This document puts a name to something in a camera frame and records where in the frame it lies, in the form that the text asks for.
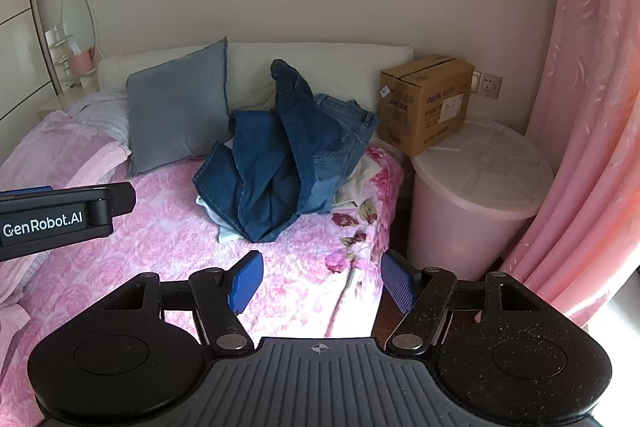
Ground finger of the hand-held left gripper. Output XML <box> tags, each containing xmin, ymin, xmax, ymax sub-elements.
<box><xmin>106</xmin><ymin>182</ymin><xmax>137</xmax><ymax>219</ymax></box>

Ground cardboard box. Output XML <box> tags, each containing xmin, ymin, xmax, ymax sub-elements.
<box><xmin>377</xmin><ymin>55</ymin><xmax>475</xmax><ymax>158</ymax></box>

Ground wall socket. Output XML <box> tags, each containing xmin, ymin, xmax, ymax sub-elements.
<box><xmin>472</xmin><ymin>71</ymin><xmax>502</xmax><ymax>99</ymax></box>

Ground cream wardrobe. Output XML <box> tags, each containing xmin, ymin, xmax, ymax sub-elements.
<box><xmin>0</xmin><ymin>0</ymin><xmax>63</xmax><ymax>148</ymax></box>

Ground pink pillow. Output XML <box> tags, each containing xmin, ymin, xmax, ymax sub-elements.
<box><xmin>0</xmin><ymin>252</ymin><xmax>51</xmax><ymax>308</ymax></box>
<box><xmin>0</xmin><ymin>111</ymin><xmax>132</xmax><ymax>192</ymax></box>

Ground grey cushion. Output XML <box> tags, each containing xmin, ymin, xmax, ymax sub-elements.
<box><xmin>126</xmin><ymin>38</ymin><xmax>232</xmax><ymax>176</ymax></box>

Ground striped lilac pillow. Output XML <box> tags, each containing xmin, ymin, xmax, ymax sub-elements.
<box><xmin>67</xmin><ymin>89</ymin><xmax>131</xmax><ymax>142</ymax></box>

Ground pink floral blanket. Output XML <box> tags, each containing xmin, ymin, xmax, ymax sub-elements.
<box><xmin>0</xmin><ymin>146</ymin><xmax>405</xmax><ymax>378</ymax></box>

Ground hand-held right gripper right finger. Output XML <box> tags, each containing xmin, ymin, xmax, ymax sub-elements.
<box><xmin>381</xmin><ymin>249</ymin><xmax>551</xmax><ymax>355</ymax></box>

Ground white garment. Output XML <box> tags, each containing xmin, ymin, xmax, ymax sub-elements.
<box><xmin>335</xmin><ymin>152</ymin><xmax>383</xmax><ymax>210</ymax></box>

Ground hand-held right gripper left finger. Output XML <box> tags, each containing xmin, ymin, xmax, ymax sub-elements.
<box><xmin>100</xmin><ymin>251</ymin><xmax>264</xmax><ymax>355</ymax></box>

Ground white nightstand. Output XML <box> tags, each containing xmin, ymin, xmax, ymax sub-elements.
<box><xmin>39</xmin><ymin>77</ymin><xmax>101</xmax><ymax>118</ymax></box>

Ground pale blue garment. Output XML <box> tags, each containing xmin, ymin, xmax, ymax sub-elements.
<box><xmin>195</xmin><ymin>194</ymin><xmax>251</xmax><ymax>244</ymax></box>

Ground long white bolster pillow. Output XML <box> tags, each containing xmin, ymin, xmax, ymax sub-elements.
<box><xmin>97</xmin><ymin>42</ymin><xmax>415</xmax><ymax>118</ymax></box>

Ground round mirror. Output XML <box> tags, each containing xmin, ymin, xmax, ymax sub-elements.
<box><xmin>61</xmin><ymin>0</ymin><xmax>96</xmax><ymax>52</ymax></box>

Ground dark blue jeans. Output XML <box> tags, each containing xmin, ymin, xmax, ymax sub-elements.
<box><xmin>193</xmin><ymin>59</ymin><xmax>373</xmax><ymax>244</ymax></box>

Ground pink bucket with white lid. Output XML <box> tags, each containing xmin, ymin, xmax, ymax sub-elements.
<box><xmin>407</xmin><ymin>117</ymin><xmax>555</xmax><ymax>280</ymax></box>

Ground pink curtain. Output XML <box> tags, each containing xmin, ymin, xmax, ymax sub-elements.
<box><xmin>497</xmin><ymin>0</ymin><xmax>640</xmax><ymax>328</ymax></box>

